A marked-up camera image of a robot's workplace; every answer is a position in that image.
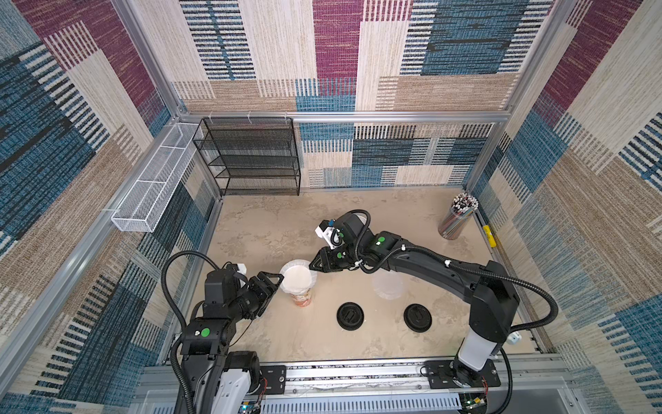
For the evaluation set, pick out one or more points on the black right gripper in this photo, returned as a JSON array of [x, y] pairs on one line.
[[332, 257]]

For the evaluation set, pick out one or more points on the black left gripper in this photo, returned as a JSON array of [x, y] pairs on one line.
[[265, 294]]

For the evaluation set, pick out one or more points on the paper milk tea cup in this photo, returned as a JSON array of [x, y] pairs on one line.
[[299, 287]]

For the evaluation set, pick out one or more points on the black cup lid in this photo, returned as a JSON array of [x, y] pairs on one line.
[[350, 316], [417, 318]]

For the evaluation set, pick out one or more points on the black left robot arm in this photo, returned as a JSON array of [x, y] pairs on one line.
[[211, 378]]

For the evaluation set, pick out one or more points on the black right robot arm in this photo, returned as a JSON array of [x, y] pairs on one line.
[[481, 360]]

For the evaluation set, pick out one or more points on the yellow marker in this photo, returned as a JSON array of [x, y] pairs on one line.
[[490, 236]]

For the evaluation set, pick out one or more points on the white stapler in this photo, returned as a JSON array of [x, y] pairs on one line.
[[514, 338]]

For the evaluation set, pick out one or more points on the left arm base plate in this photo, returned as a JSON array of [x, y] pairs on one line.
[[272, 380]]

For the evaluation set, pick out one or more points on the black wire shelf rack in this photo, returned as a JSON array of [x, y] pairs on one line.
[[251, 156]]

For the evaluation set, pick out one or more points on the white mesh wall basket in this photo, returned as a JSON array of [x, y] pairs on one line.
[[147, 199]]

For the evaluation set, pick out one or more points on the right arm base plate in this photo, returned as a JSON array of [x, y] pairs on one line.
[[447, 374]]

